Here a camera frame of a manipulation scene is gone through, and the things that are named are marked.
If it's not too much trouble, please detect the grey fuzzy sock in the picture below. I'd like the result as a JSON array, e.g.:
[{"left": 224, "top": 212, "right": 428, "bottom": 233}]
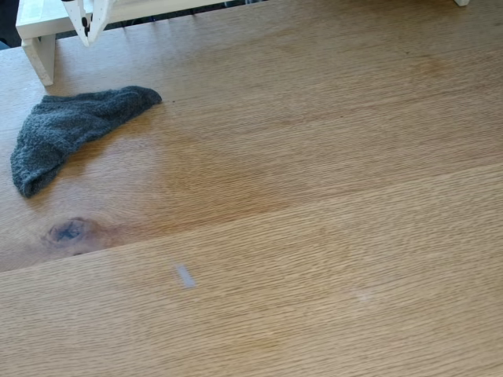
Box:
[{"left": 10, "top": 85, "right": 163, "bottom": 199}]

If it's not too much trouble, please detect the white wooden desk shelf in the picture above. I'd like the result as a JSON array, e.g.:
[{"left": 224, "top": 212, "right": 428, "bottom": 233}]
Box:
[{"left": 15, "top": 0, "right": 471, "bottom": 86}]

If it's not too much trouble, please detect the small clear tape strip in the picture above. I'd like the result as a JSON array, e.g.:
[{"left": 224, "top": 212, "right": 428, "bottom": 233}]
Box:
[{"left": 174, "top": 263, "right": 197, "bottom": 290}]

